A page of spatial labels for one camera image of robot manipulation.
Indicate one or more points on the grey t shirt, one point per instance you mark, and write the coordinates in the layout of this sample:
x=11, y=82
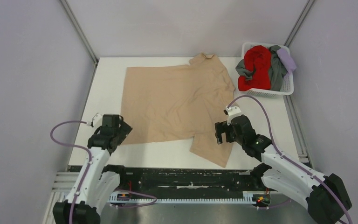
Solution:
x=277, y=71

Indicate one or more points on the corner wall profile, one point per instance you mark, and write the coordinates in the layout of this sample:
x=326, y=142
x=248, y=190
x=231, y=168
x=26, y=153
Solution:
x=299, y=22
x=78, y=29

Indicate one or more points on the red t shirt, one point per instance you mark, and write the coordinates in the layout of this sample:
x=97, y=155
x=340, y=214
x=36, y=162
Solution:
x=253, y=69

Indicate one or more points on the beige t shirt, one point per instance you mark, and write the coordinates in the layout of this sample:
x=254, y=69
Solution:
x=179, y=102

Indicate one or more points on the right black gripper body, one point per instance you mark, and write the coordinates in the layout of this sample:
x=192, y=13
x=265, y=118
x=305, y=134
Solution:
x=239, y=140

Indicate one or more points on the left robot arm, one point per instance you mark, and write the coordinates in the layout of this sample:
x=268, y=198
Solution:
x=85, y=202

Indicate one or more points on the white slotted cable duct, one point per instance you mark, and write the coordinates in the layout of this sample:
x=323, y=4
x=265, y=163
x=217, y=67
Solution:
x=120, y=198

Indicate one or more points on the aluminium frame rail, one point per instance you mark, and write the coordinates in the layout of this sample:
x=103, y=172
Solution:
x=64, y=181

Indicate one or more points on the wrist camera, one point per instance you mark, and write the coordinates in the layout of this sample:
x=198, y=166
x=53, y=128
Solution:
x=95, y=121
x=232, y=112

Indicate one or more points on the white plastic laundry basket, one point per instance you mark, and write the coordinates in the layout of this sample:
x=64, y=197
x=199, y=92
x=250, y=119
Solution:
x=287, y=87

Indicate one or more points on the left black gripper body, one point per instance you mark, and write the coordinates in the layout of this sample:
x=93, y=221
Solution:
x=117, y=133

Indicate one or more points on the right corner wall profile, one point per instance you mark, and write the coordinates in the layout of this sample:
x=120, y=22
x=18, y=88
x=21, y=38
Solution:
x=299, y=22

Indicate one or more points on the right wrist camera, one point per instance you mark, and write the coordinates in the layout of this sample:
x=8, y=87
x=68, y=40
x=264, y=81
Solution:
x=232, y=112

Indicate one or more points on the lilac t shirt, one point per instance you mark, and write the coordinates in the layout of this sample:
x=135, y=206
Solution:
x=286, y=60

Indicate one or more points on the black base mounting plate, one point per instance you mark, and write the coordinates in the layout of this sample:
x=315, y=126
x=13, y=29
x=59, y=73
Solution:
x=180, y=183

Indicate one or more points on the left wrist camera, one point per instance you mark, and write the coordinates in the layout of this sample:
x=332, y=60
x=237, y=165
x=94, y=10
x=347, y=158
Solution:
x=95, y=121

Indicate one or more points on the left corner wall profile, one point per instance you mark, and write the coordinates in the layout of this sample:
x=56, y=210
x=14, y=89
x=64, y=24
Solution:
x=78, y=29

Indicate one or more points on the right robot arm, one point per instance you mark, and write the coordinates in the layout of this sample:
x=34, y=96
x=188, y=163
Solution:
x=324, y=197

